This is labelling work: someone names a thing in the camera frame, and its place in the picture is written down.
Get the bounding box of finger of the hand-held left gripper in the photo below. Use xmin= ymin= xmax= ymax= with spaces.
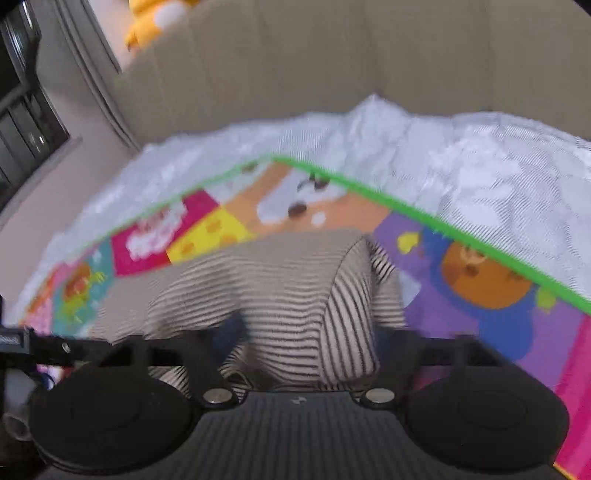
xmin=24 ymin=328 xmax=110 ymax=368

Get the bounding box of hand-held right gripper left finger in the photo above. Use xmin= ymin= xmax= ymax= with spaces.
xmin=99 ymin=318 xmax=252 ymax=409

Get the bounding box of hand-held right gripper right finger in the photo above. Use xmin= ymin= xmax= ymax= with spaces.
xmin=359 ymin=326 xmax=514 ymax=409

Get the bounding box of beige striped garment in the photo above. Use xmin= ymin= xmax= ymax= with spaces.
xmin=90 ymin=230 xmax=410 ymax=400

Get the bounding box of colourful printed play mat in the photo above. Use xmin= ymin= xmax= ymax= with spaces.
xmin=18 ymin=156 xmax=591 ymax=480

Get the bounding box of white quilted blanket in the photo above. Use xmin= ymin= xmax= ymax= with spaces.
xmin=14 ymin=94 xmax=591 ymax=319

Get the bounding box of black shelf unit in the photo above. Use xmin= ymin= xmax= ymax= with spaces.
xmin=0 ymin=0 xmax=71 ymax=210

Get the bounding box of yellow plush toy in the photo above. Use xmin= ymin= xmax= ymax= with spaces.
xmin=124 ymin=0 xmax=202 ymax=51

